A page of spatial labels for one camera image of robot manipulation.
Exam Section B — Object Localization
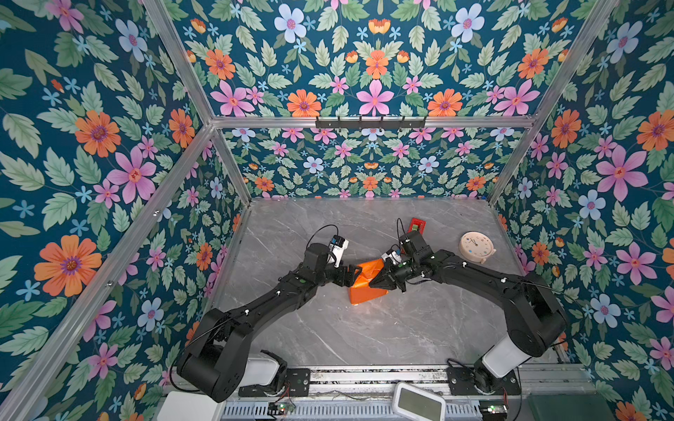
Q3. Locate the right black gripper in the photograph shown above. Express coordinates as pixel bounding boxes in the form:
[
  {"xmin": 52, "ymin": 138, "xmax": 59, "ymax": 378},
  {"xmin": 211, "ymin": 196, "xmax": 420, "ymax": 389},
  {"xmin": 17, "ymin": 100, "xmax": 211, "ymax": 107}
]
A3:
[{"xmin": 367, "ymin": 257, "xmax": 419, "ymax": 292}]

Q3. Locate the yellow orange wrapping paper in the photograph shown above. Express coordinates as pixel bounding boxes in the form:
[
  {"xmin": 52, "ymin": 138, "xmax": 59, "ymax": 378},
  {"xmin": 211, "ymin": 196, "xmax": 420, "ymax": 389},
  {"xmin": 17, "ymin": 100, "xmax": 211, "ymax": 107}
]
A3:
[{"xmin": 349, "ymin": 259, "xmax": 389, "ymax": 305}]

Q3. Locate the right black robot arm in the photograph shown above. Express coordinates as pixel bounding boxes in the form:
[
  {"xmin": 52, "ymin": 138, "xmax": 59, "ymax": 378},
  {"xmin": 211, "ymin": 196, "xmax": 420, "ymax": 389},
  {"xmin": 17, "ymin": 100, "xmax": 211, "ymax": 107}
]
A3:
[{"xmin": 370, "ymin": 250, "xmax": 568, "ymax": 385}]

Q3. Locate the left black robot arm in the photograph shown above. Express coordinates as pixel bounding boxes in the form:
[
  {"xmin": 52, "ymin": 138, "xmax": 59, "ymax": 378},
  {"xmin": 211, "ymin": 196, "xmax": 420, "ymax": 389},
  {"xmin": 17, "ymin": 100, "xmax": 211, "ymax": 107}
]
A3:
[{"xmin": 175, "ymin": 243, "xmax": 363, "ymax": 403}]

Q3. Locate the white box device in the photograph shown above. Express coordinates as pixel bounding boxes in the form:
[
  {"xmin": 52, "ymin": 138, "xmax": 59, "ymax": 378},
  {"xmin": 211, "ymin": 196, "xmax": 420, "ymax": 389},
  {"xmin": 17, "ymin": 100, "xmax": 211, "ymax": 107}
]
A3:
[{"xmin": 156, "ymin": 391, "xmax": 225, "ymax": 421}]

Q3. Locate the red tape dispenser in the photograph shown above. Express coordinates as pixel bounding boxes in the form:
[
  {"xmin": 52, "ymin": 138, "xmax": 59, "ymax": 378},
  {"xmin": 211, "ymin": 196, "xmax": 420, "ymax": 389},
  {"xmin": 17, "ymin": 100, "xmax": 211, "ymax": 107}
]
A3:
[{"xmin": 408, "ymin": 218, "xmax": 427, "ymax": 234}]

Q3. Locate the pink round alarm clock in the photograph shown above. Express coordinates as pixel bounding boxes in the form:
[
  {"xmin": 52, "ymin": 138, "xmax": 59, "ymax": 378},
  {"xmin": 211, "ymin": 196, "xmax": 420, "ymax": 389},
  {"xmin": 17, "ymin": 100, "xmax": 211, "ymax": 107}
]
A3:
[{"xmin": 459, "ymin": 232, "xmax": 496, "ymax": 264}]

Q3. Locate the white timer display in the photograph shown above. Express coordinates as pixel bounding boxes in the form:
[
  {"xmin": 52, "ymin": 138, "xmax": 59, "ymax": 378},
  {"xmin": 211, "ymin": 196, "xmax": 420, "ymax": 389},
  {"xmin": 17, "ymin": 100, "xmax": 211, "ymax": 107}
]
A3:
[{"xmin": 391, "ymin": 382, "xmax": 446, "ymax": 421}]

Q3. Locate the green mat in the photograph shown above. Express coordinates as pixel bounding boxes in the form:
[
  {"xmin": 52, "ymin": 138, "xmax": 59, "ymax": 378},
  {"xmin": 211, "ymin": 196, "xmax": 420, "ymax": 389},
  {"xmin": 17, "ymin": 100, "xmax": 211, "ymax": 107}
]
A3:
[{"xmin": 528, "ymin": 395, "xmax": 614, "ymax": 421}]

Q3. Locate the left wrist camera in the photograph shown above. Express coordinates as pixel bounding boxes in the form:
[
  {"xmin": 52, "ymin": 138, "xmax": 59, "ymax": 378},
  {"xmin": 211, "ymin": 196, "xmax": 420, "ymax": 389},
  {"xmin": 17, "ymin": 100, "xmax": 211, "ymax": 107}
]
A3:
[{"xmin": 328, "ymin": 234, "xmax": 349, "ymax": 268}]

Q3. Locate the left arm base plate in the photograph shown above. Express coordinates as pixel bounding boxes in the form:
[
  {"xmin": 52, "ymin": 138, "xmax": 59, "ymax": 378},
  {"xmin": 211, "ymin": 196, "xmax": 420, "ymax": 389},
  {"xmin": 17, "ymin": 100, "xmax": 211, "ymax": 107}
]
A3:
[{"xmin": 238, "ymin": 368, "xmax": 312, "ymax": 398}]

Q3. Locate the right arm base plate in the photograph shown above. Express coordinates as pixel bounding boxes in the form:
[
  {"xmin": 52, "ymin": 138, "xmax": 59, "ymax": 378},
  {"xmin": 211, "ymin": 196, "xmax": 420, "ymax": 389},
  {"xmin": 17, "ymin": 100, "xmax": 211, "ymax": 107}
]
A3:
[{"xmin": 446, "ymin": 366, "xmax": 521, "ymax": 396}]

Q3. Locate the black hook rail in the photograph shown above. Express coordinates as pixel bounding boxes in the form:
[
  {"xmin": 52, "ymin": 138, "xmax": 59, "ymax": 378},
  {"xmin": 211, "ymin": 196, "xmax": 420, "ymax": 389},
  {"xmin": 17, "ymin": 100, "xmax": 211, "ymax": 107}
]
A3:
[{"xmin": 314, "ymin": 116, "xmax": 427, "ymax": 131}]

